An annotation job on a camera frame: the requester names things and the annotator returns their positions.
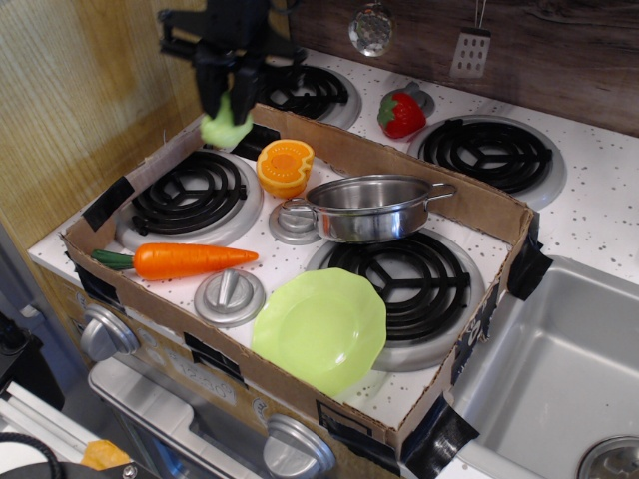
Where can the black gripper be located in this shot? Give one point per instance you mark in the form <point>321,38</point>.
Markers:
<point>212,38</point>

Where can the green toy broccoli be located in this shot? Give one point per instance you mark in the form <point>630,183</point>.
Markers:
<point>221,132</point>

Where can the small steel pan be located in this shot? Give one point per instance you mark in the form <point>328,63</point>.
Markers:
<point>374,208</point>

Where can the back left black burner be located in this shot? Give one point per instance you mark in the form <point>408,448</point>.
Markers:
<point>312,92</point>

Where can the black burner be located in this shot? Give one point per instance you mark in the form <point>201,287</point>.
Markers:
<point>429,286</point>
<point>312,92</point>
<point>208,198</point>
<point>504,153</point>

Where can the halved toy orange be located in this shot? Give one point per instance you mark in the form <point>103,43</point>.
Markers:
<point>284,167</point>

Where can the front left black burner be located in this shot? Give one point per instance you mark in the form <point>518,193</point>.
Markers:
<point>208,198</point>

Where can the hanging steel strainer ladle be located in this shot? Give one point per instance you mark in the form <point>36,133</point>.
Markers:
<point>371,29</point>

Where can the silver stovetop knob middle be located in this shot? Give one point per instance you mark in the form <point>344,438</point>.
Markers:
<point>293,222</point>

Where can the silver stovetop knob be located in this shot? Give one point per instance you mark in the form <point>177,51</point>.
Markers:
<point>293,222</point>
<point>423,99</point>
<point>230,298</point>

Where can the red toy strawberry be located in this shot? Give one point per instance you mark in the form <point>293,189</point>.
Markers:
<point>399,116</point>

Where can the silver stovetop knob back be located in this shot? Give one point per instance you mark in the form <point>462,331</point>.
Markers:
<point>423,99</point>

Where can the orange toy carrot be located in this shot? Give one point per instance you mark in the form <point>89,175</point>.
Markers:
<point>163,260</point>

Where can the silver stovetop knob front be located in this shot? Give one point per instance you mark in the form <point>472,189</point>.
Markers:
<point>230,298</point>

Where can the hanging steel slotted spatula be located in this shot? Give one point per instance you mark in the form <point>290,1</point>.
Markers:
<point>472,48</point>

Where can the light green plastic plate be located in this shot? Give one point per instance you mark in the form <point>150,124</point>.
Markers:
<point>325,327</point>

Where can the brown cardboard fence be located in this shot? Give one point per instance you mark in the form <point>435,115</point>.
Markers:
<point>179,345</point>

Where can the silver oven knob left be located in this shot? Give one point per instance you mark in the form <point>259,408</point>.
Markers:
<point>106,335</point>

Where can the silver oven knob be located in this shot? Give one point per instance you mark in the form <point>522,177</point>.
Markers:
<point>106,335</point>
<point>294,451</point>

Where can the front right black burner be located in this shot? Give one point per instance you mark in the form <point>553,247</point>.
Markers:
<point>429,286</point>

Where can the back right black burner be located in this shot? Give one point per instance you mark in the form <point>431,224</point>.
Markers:
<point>504,153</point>

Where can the black device bottom left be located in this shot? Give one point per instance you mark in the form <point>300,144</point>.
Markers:
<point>23,363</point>

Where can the silver oven knob right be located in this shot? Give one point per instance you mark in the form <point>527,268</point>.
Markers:
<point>294,451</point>

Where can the orange yellow object bottom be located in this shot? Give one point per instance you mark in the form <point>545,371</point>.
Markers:
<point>103,454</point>

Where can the grey toy sink basin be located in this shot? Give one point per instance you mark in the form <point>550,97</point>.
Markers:
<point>557,374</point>

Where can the silver sink drain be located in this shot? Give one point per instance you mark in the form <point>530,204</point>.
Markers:
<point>614,457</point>

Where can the silver oven door handle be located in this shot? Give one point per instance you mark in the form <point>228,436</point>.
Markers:
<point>177,439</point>

